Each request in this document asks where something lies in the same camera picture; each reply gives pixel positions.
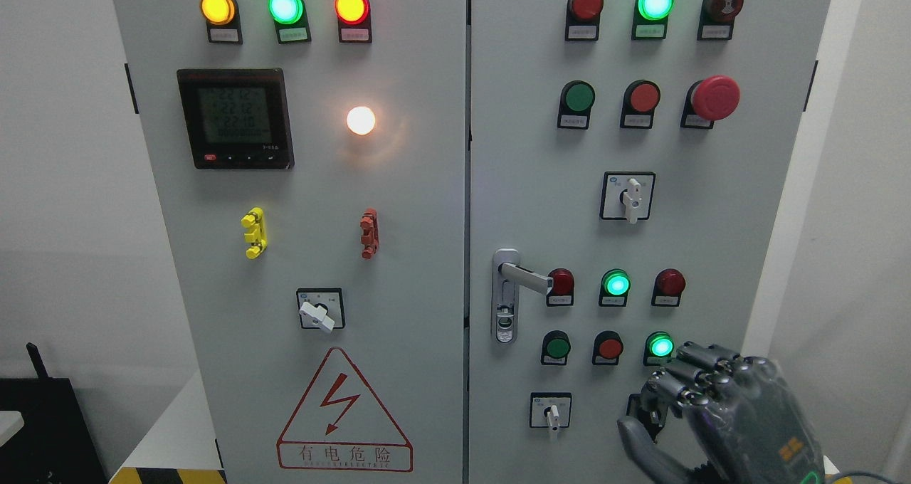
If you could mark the green push button upper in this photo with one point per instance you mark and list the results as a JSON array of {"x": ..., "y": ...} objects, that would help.
[{"x": 575, "y": 103}]

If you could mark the red emergency stop button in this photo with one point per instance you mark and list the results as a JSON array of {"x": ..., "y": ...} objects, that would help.
[{"x": 710, "y": 100}]

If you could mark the dark red indicator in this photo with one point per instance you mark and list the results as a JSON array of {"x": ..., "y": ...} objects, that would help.
[
  {"x": 583, "y": 20},
  {"x": 668, "y": 288},
  {"x": 562, "y": 288}
]

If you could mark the white glowing indicator light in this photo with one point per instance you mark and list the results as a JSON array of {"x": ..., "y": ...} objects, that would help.
[{"x": 361, "y": 120}]

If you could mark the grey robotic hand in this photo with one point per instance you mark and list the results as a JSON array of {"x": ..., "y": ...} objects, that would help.
[{"x": 741, "y": 411}]

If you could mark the red electric warning sticker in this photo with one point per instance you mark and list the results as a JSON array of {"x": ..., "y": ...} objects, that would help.
[{"x": 341, "y": 424}]

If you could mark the red push button upper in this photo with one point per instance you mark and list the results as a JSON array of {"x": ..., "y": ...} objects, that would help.
[{"x": 640, "y": 101}]

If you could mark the green push button lower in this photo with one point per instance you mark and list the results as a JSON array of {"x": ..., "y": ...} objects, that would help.
[{"x": 555, "y": 348}]

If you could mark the white rotary switch upper right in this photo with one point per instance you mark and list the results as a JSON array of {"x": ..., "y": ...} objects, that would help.
[{"x": 627, "y": 196}]

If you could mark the green indicator middle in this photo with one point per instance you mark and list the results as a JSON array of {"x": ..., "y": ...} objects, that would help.
[{"x": 614, "y": 289}]

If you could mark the red terminal connector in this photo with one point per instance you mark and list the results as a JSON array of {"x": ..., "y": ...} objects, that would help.
[{"x": 370, "y": 233}]

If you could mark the silver door handle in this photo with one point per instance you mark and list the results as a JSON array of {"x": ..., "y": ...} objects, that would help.
[{"x": 508, "y": 278}]

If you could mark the green push button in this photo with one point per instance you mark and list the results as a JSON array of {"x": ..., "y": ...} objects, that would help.
[
  {"x": 575, "y": 103},
  {"x": 555, "y": 348}
]

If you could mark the green top right indicator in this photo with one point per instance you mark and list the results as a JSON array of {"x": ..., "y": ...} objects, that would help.
[{"x": 651, "y": 19}]

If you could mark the grey right cabinet door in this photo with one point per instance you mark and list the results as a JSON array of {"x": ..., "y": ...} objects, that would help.
[{"x": 537, "y": 188}]

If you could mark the dark red indicator middle right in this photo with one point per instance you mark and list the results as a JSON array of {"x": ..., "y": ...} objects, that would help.
[{"x": 668, "y": 288}]

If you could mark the green indicator light left door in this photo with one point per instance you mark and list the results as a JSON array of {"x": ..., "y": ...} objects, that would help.
[{"x": 290, "y": 20}]

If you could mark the dark red buzzer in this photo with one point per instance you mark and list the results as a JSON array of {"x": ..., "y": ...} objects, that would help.
[{"x": 717, "y": 19}]

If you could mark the white rotary switch lower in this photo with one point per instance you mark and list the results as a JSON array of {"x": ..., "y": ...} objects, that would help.
[{"x": 551, "y": 411}]

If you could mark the dark red indicator middle left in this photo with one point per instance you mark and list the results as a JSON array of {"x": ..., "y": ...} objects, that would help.
[{"x": 562, "y": 288}]

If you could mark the green lit indicator lower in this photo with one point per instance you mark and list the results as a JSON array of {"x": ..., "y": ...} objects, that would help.
[{"x": 658, "y": 349}]

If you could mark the black digital power meter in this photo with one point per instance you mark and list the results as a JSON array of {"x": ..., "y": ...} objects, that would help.
[{"x": 237, "y": 118}]

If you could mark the grey left cabinet door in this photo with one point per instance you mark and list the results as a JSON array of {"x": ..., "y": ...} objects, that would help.
[{"x": 404, "y": 305}]

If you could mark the dark red top indicator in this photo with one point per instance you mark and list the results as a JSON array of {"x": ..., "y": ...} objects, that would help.
[{"x": 583, "y": 20}]

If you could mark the red push button lower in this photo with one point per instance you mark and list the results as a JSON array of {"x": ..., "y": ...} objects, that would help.
[{"x": 607, "y": 348}]

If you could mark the yellow indicator light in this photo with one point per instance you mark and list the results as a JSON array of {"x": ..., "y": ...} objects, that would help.
[{"x": 223, "y": 22}]

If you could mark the white rotary switch left door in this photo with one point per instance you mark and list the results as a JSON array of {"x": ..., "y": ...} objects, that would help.
[{"x": 321, "y": 309}]

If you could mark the grey cabinet door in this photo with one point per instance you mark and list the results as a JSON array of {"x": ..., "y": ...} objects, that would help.
[
  {"x": 404, "y": 305},
  {"x": 537, "y": 188}
]

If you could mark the white rotary switch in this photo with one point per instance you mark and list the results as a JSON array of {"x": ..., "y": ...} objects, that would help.
[
  {"x": 551, "y": 411},
  {"x": 627, "y": 196}
]

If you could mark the red lit indicator light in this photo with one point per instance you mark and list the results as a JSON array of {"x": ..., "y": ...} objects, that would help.
[{"x": 354, "y": 21}]

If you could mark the yellow terminal connector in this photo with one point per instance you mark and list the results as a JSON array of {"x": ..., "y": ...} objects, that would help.
[{"x": 255, "y": 233}]

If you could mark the red push button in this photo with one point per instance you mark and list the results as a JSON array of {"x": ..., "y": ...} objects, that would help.
[
  {"x": 640, "y": 101},
  {"x": 607, "y": 348}
]

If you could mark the black rotary knob switch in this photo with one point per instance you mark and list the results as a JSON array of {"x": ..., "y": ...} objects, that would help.
[{"x": 650, "y": 410}]

